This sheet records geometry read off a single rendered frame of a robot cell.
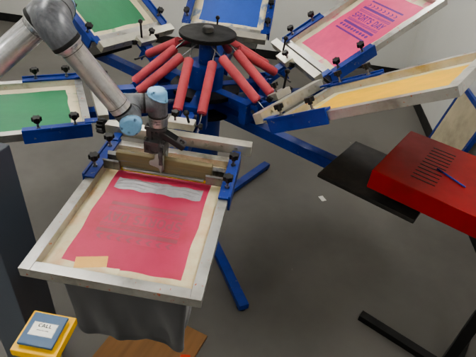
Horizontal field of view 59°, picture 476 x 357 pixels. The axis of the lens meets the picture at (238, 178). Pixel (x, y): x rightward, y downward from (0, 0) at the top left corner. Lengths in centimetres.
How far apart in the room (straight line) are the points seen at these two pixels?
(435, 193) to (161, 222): 106
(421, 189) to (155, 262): 105
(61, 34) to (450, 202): 146
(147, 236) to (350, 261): 172
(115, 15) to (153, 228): 174
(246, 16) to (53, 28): 197
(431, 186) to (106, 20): 212
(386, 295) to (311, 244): 57
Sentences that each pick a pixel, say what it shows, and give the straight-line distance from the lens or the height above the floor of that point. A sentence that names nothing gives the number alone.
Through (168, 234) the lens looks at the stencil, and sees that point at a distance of 156.
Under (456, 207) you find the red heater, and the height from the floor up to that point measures 110.
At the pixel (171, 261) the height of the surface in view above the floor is 96.
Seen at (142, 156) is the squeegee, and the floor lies 106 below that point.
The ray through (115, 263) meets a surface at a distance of 149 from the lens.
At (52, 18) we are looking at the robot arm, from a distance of 139.
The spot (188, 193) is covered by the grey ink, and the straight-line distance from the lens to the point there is 173.
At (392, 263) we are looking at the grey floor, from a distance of 308.
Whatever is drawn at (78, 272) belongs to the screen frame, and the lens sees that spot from 144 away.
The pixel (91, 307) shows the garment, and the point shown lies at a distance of 170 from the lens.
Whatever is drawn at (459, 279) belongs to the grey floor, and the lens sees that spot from 321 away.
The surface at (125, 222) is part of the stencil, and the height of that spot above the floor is 96.
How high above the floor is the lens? 206
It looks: 37 degrees down
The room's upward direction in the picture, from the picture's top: 7 degrees clockwise
